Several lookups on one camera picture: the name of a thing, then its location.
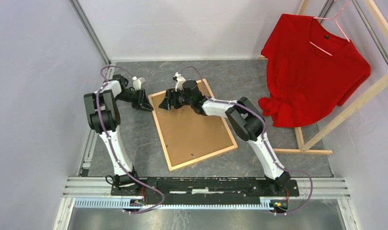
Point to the red t-shirt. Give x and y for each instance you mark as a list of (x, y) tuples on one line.
[(309, 71)]

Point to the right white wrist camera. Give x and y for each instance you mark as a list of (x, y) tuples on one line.
[(180, 80)]

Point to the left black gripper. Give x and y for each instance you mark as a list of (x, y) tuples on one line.
[(143, 101)]

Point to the wooden clothes rack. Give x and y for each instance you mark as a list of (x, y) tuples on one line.
[(370, 93)]

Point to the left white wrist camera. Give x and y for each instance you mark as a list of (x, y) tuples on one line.
[(137, 83)]

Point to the brown backing board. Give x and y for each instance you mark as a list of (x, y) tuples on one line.
[(193, 130)]

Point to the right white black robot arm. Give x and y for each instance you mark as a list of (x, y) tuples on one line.
[(244, 118)]

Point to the aluminium rail frame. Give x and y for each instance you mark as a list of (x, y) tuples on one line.
[(323, 204)]

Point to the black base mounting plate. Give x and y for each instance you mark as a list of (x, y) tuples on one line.
[(205, 190)]

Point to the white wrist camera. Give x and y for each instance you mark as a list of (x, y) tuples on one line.
[(137, 83), (180, 80)]

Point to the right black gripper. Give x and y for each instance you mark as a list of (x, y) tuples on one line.
[(171, 97)]

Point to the wooden picture frame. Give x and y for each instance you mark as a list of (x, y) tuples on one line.
[(178, 166)]

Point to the metal corner post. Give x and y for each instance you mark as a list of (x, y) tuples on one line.
[(90, 31)]

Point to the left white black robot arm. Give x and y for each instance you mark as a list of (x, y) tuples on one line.
[(104, 118)]

